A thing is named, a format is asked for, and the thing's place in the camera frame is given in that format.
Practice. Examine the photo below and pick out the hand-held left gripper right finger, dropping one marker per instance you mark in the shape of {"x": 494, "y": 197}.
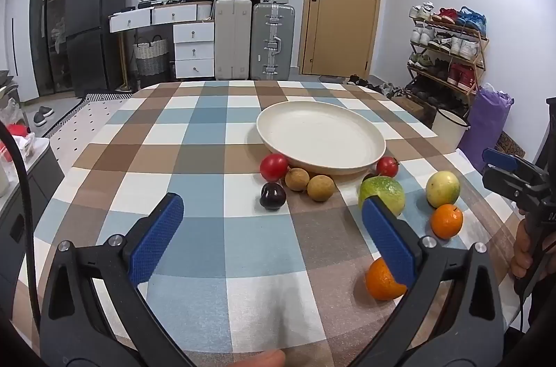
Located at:
{"x": 386, "y": 236}

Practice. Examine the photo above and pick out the glass door cabinet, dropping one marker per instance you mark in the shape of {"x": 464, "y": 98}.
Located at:
{"x": 47, "y": 24}

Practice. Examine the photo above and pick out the dark purple plum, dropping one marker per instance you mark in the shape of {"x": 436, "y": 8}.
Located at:
{"x": 272, "y": 196}

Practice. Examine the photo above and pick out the shoe rack with shoes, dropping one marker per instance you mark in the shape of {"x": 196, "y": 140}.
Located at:
{"x": 460, "y": 45}

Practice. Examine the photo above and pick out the beige suitcase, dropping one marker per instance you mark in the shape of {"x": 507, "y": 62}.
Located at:
{"x": 233, "y": 39}

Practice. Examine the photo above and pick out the grey suitcase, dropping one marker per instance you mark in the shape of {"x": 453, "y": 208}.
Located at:
{"x": 272, "y": 41}

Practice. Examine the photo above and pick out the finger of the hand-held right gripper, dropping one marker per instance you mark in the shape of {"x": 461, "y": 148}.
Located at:
{"x": 499, "y": 160}
{"x": 504, "y": 183}

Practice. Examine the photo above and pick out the white dotted rug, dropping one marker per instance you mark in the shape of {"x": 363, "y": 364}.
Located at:
{"x": 82, "y": 119}

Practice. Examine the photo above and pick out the brown longan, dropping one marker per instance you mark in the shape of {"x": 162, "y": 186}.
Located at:
{"x": 297, "y": 179}
{"x": 321, "y": 188}

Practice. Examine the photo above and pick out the large red tomato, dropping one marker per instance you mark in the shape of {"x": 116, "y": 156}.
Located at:
{"x": 273, "y": 167}

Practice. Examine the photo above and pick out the white bucket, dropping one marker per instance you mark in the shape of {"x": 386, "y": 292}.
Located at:
{"x": 449, "y": 130}

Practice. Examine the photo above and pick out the dark grey refrigerator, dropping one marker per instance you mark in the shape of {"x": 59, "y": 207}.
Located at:
{"x": 95, "y": 24}

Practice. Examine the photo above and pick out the orange tangerine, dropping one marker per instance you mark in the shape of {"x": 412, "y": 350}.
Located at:
{"x": 446, "y": 221}
{"x": 379, "y": 283}

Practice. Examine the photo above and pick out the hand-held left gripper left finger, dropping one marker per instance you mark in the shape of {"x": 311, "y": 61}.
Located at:
{"x": 158, "y": 236}

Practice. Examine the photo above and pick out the purple bag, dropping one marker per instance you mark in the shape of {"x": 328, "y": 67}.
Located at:
{"x": 486, "y": 123}

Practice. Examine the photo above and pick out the person's right hand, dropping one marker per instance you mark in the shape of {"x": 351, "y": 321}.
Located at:
{"x": 520, "y": 249}

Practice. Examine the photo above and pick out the woven laundry basket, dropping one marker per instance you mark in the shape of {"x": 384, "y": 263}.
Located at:
{"x": 151, "y": 58}

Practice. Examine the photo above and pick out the dark shoes pile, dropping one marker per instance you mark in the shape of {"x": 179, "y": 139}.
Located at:
{"x": 369, "y": 82}

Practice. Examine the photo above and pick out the grey side cabinet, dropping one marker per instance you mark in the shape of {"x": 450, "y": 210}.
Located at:
{"x": 43, "y": 184}

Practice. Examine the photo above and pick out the large green citrus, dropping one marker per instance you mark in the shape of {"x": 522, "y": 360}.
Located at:
{"x": 386, "y": 189}

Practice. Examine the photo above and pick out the person's left hand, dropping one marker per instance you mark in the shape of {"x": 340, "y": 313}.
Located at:
{"x": 260, "y": 359}

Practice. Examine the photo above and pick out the grey slippers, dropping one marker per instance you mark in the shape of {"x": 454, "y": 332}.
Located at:
{"x": 42, "y": 116}

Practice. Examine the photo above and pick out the small red tomato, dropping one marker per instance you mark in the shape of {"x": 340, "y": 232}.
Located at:
{"x": 387, "y": 166}

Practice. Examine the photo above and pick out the small yellow-green citrus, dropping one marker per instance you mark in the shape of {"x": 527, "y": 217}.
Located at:
{"x": 442, "y": 189}

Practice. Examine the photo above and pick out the cream round plate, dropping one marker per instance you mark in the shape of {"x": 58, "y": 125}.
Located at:
{"x": 319, "y": 134}

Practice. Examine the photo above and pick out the white drawer dresser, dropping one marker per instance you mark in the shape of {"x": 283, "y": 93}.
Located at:
{"x": 191, "y": 45}

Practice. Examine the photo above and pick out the brown cardboard box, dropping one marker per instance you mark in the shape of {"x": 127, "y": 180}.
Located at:
{"x": 412, "y": 108}

